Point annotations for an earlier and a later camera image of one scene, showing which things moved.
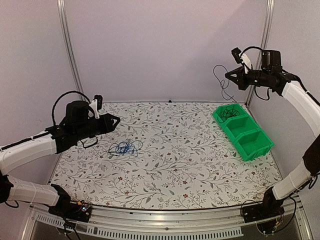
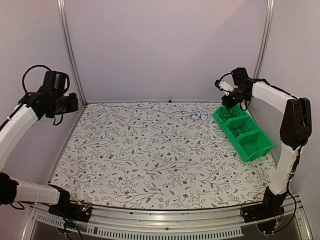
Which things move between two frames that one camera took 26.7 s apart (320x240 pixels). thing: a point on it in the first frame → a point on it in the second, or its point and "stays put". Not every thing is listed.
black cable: (224, 88) → (238, 130)
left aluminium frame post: (62, 6) stays put
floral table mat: (164, 155) stays put
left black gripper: (107, 122) → (74, 105)
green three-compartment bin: (250, 143) stays put
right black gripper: (241, 80) → (226, 103)
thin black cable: (229, 112) stays put
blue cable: (124, 149) → (196, 115)
